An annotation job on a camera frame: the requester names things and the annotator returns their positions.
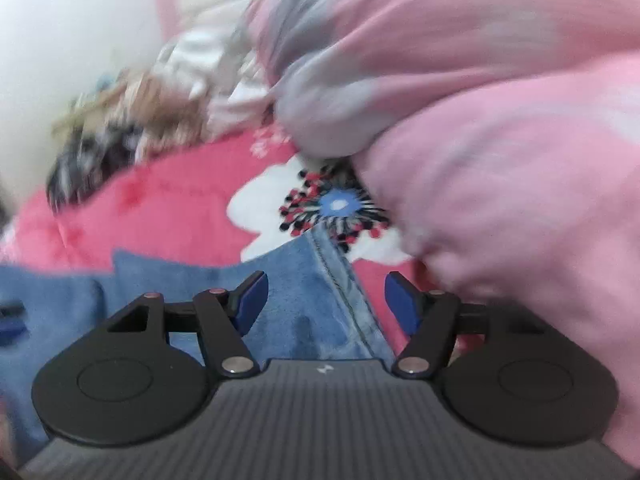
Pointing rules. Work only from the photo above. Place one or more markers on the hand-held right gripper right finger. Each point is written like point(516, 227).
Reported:
point(402, 305)

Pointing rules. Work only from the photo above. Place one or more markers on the beige knit sweater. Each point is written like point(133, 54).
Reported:
point(160, 105)

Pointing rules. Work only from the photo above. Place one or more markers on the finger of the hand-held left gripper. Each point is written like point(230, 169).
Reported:
point(10, 332)

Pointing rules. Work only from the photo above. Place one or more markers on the black white plaid shirt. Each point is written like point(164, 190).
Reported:
point(85, 170)

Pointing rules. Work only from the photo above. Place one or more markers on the white garment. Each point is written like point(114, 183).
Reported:
point(200, 55)

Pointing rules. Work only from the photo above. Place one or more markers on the pink grey duvet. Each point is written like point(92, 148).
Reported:
point(500, 160)

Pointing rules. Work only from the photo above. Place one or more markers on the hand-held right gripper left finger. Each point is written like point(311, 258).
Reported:
point(250, 305)

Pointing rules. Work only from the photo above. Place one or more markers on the pink floral bed blanket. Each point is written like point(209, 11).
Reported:
point(175, 210)

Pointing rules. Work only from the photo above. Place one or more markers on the blue denim jeans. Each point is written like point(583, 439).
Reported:
point(300, 285)

